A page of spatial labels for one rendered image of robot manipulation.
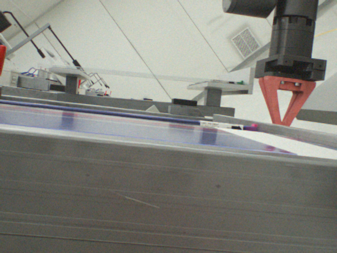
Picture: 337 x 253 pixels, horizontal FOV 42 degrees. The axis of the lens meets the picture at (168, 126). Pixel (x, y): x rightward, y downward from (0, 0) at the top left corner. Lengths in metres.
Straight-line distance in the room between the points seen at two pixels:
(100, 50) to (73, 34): 0.56
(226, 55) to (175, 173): 8.37
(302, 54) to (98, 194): 0.44
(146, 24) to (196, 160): 8.22
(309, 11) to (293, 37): 0.04
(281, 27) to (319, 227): 0.40
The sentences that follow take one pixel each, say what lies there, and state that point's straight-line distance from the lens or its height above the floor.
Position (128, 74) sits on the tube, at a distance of 1.08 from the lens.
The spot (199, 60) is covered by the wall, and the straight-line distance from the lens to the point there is 8.46.
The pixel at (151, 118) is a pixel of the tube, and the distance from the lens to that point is 0.59.
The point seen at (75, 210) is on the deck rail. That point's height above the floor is 0.84.
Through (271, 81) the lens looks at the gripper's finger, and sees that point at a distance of 0.60.
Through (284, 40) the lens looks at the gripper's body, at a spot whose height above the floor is 0.81.
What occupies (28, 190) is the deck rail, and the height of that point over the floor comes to 0.86.
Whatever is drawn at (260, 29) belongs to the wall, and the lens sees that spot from 8.81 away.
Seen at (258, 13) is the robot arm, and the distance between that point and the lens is 0.61.
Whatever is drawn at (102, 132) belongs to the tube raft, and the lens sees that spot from 0.26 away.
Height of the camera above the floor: 0.87
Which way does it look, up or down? 6 degrees down
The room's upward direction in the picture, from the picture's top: 36 degrees counter-clockwise
